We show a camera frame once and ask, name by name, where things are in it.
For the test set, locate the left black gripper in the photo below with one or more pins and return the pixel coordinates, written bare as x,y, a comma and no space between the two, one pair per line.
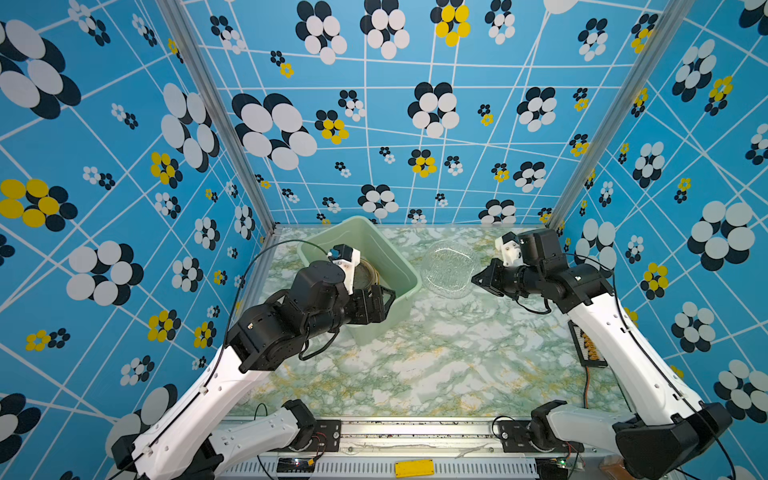
367,311

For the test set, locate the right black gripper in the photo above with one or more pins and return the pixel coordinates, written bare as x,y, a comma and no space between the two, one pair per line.
490,283

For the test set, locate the light green plastic bin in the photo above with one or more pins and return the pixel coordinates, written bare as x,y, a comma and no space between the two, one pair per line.
396,272

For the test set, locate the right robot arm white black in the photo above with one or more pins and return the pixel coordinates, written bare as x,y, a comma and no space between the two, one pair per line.
670,425

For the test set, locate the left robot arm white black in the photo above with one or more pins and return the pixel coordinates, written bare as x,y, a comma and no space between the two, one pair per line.
187,442

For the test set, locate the black battery charger box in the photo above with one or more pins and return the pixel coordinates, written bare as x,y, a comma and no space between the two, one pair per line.
587,352

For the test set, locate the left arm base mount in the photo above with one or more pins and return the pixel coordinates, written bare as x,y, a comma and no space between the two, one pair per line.
325,437

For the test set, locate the aluminium front rail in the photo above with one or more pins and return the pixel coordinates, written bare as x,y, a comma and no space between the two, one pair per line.
461,448

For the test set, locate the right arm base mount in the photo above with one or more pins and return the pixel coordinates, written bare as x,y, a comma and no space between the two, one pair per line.
515,437

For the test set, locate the yellow tag on rail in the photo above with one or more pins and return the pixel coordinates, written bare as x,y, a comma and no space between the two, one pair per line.
414,468

